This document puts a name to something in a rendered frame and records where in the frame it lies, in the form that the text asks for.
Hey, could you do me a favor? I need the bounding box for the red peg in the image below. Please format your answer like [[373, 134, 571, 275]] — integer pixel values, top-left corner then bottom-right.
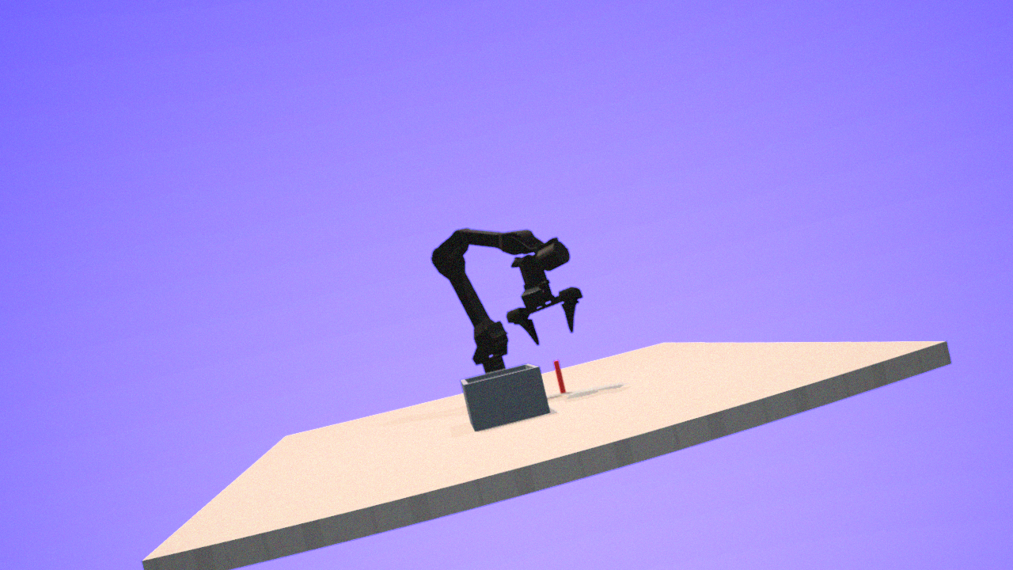
[[553, 360, 567, 393]]

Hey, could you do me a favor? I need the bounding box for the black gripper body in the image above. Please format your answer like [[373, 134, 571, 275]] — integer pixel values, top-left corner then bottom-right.
[[507, 274, 583, 323]]

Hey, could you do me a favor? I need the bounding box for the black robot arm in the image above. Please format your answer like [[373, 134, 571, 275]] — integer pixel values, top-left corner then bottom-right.
[[431, 228, 570, 374]]

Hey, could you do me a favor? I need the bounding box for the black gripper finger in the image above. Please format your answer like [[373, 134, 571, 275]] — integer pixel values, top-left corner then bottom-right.
[[514, 319, 540, 345], [560, 300, 579, 333]]

